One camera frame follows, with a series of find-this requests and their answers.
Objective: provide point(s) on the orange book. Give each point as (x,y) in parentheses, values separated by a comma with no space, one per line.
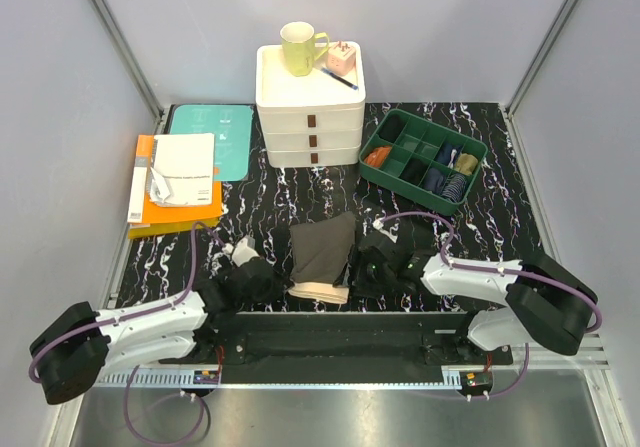
(147,219)

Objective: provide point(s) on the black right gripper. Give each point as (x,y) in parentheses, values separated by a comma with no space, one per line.
(364,288)

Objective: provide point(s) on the blue pen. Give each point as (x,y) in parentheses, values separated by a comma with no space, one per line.
(340,79)

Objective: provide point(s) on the rolled black garment in tray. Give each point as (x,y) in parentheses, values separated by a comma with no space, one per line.
(391,129)

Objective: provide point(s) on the rolled grey-blue garment in tray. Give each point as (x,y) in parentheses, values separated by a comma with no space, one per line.
(434,181)

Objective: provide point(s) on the green divided organizer tray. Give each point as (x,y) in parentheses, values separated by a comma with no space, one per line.
(421,139)

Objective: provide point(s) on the yellow-green mug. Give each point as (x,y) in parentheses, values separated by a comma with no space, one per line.
(302,47)

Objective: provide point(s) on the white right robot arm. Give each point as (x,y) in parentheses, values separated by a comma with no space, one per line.
(537,300)

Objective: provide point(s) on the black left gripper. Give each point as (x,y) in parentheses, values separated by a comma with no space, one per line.
(279,284)

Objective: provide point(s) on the grey underwear with cream waistband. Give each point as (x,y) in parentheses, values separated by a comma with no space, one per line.
(321,252)

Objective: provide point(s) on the rolled striped garment in tray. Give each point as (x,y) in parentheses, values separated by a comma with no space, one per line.
(455,188)

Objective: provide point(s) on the white three-drawer storage unit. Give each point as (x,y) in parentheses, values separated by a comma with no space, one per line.
(311,121)

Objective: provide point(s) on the pink power adapter cube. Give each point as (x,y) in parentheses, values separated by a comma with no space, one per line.
(341,58)

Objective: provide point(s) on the white paper manual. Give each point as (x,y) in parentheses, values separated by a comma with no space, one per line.
(182,170)

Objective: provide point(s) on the rolled khaki garment in tray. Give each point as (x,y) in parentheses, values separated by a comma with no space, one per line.
(466,164)

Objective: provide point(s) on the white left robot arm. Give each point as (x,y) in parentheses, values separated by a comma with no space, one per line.
(83,344)

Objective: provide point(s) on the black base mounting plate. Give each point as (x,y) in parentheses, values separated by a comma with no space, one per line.
(431,337)

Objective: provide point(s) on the rolled navy garment in tray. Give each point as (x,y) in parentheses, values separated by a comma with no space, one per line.
(447,154)

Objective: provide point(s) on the teal plastic board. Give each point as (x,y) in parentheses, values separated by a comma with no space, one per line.
(231,126)

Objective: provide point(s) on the rolled orange garment in tray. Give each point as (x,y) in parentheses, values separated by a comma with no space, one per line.
(377,156)

